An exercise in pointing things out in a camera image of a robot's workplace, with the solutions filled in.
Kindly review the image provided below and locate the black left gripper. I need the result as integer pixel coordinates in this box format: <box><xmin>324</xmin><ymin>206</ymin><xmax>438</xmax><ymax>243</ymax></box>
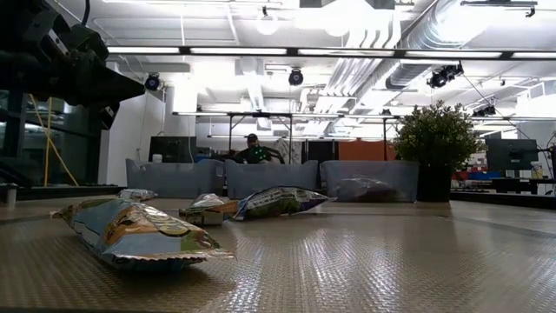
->
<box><xmin>49</xmin><ymin>44</ymin><xmax>147</xmax><ymax>132</ymax></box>

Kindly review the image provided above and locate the pale blue granola bar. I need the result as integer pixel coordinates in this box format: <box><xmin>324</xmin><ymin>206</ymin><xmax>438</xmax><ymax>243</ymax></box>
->
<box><xmin>117</xmin><ymin>188</ymin><xmax>158</xmax><ymax>202</ymax></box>

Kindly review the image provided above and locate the large foreground chip bag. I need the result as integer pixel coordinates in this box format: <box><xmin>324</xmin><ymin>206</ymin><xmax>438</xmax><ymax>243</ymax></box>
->
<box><xmin>50</xmin><ymin>197</ymin><xmax>236</xmax><ymax>273</ymax></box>

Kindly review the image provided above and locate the green brown granola bar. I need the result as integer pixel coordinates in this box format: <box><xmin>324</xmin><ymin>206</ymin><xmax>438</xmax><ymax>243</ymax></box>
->
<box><xmin>178</xmin><ymin>193</ymin><xmax>240</xmax><ymax>227</ymax></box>

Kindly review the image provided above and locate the black monitor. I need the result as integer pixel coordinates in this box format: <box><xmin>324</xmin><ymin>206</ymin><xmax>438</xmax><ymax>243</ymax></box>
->
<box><xmin>149</xmin><ymin>136</ymin><xmax>197</xmax><ymax>164</ymax></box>
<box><xmin>485</xmin><ymin>137</ymin><xmax>539</xmax><ymax>171</ymax></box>

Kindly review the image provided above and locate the clear grey plastic bin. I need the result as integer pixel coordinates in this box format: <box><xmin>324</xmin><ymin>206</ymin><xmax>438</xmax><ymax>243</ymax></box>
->
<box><xmin>125</xmin><ymin>158</ymin><xmax>225</xmax><ymax>199</ymax></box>
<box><xmin>320</xmin><ymin>159</ymin><xmax>420</xmax><ymax>203</ymax></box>
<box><xmin>224</xmin><ymin>159</ymin><xmax>320</xmax><ymax>202</ymax></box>

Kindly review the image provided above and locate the overhead LED light bar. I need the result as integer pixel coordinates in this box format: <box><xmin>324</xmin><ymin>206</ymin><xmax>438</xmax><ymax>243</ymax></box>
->
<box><xmin>106</xmin><ymin>45</ymin><xmax>556</xmax><ymax>61</ymax></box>

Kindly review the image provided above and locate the person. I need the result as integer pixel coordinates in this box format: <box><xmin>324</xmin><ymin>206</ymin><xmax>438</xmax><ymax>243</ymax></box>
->
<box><xmin>236</xmin><ymin>133</ymin><xmax>286</xmax><ymax>165</ymax></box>

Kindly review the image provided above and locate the round white pendant lamp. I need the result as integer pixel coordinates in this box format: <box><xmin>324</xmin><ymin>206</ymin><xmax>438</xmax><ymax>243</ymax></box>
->
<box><xmin>255</xmin><ymin>6</ymin><xmax>280</xmax><ymax>37</ymax></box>

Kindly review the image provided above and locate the white patterned sheet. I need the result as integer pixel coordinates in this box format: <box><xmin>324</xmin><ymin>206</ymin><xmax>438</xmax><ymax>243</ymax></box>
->
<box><xmin>281</xmin><ymin>138</ymin><xmax>304</xmax><ymax>164</ymax></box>

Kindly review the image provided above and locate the black cabinet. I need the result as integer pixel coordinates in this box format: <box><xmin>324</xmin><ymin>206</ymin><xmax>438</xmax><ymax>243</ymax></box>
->
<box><xmin>305</xmin><ymin>139</ymin><xmax>340</xmax><ymax>164</ymax></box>

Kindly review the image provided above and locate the orange partition panel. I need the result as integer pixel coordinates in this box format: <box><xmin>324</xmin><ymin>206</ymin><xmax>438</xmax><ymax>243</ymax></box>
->
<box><xmin>338</xmin><ymin>141</ymin><xmax>399</xmax><ymax>163</ymax></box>

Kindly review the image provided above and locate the black-bordered silicone baking mat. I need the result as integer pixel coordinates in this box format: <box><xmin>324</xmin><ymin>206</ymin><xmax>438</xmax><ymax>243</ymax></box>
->
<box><xmin>0</xmin><ymin>207</ymin><xmax>556</xmax><ymax>313</ymax></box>

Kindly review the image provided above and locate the green potted plant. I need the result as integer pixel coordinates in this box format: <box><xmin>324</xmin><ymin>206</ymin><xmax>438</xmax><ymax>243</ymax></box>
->
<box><xmin>390</xmin><ymin>99</ymin><xmax>484</xmax><ymax>203</ymax></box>

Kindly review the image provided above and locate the black desk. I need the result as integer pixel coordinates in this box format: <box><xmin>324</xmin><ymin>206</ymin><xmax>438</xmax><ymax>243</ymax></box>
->
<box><xmin>493</xmin><ymin>176</ymin><xmax>556</xmax><ymax>196</ymax></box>

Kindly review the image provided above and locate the white cylindrical post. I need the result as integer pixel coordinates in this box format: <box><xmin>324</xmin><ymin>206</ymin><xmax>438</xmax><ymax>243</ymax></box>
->
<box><xmin>3</xmin><ymin>182</ymin><xmax>19</xmax><ymax>208</ymax></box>

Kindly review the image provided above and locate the black frame stand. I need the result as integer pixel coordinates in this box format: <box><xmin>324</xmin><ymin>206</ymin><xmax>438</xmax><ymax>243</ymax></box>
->
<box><xmin>227</xmin><ymin>111</ymin><xmax>294</xmax><ymax>165</ymax></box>

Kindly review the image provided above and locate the silver ventilation duct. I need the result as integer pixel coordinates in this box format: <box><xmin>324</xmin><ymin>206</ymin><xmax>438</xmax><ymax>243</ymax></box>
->
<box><xmin>384</xmin><ymin>0</ymin><xmax>468</xmax><ymax>91</ymax></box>

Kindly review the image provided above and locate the black ceiling camera cluster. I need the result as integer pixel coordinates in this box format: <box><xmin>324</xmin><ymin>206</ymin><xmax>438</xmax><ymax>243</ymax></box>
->
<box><xmin>426</xmin><ymin>63</ymin><xmax>465</xmax><ymax>90</ymax></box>

